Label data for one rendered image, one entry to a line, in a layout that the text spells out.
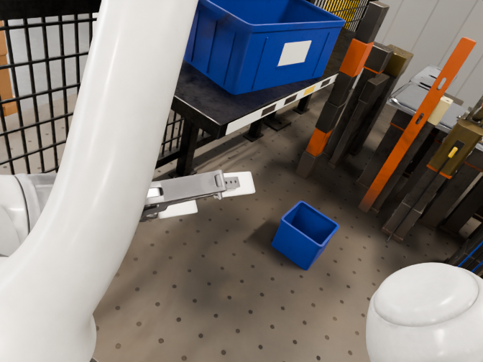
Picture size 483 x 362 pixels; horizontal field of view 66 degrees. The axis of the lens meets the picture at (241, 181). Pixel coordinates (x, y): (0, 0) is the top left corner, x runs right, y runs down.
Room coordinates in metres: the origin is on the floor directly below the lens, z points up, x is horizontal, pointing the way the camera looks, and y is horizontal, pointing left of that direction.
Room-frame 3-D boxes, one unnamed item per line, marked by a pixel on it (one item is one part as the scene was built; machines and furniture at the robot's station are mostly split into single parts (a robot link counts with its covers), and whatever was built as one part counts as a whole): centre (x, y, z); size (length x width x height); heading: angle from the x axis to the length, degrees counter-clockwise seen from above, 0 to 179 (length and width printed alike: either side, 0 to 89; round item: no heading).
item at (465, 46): (0.86, -0.36, 0.95); 0.03 x 0.01 x 0.50; 64
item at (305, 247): (0.63, -0.18, 0.75); 0.11 x 0.10 x 0.09; 64
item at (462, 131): (0.79, -0.44, 0.87); 0.10 x 0.07 x 0.35; 154
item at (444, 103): (0.88, -0.39, 0.88); 0.04 x 0.04 x 0.37; 64
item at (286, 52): (0.80, 0.04, 1.09); 0.30 x 0.17 x 0.13; 145
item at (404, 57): (1.19, -0.33, 0.88); 0.08 x 0.08 x 0.36; 64
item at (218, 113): (0.97, -0.04, 1.01); 0.90 x 0.22 x 0.03; 154
